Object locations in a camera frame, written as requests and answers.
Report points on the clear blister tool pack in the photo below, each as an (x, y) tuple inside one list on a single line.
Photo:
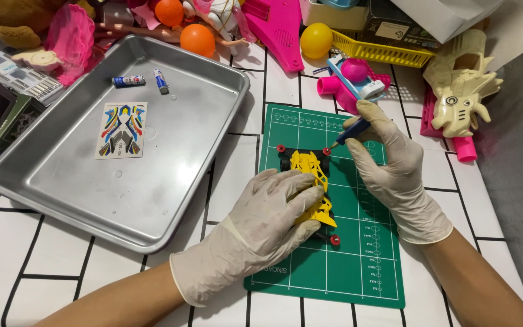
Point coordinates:
[(12, 75)]

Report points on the pink toy guitar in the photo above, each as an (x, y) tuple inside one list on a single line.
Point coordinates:
[(279, 32)]

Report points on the yellow plastic ball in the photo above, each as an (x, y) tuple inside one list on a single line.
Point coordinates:
[(316, 41)]

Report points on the cream round toy piece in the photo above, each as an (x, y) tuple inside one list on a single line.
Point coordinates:
[(39, 59)]

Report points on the pink plastic ball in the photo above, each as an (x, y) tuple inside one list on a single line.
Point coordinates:
[(355, 69)]

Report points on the yellow toy race car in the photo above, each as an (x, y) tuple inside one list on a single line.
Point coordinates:
[(309, 166)]

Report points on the blue screwdriver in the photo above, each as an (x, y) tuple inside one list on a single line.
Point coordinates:
[(354, 129)]

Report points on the cream dragon toy gun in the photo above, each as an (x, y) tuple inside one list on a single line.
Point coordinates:
[(459, 91)]

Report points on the brown plush toy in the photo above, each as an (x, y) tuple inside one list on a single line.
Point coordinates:
[(16, 18)]

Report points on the blue white toy piece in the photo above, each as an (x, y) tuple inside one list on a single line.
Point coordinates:
[(372, 90)]

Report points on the pink plastic pipe toy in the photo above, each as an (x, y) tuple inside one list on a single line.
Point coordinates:
[(334, 88)]

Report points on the white paper bag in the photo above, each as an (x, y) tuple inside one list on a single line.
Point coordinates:
[(443, 16)]

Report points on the person's right hand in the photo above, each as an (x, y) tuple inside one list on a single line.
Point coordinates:
[(400, 181)]

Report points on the cream plastic box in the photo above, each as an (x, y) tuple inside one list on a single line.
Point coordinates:
[(329, 16)]

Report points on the person's left hand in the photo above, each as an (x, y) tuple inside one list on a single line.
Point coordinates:
[(252, 227)]

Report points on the green cutting mat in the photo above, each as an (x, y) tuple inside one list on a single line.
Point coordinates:
[(347, 268)]

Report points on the yellow plastic basket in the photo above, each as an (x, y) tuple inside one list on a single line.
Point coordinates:
[(379, 53)]

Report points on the colourful sticker sheet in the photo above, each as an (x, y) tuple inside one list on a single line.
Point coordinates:
[(121, 131)]

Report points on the plastic doll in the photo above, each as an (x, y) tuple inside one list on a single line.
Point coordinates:
[(216, 16)]

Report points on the blue white battery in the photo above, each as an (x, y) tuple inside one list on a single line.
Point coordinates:
[(128, 81), (161, 81)]

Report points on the black printed box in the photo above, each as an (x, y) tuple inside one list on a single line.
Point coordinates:
[(393, 27)]

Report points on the pink shell toy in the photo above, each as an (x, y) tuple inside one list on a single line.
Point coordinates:
[(71, 43)]

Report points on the metal baking tray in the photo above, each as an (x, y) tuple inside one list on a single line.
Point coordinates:
[(175, 159)]

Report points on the orange plastic ball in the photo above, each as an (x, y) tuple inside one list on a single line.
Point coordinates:
[(197, 40), (169, 11)]

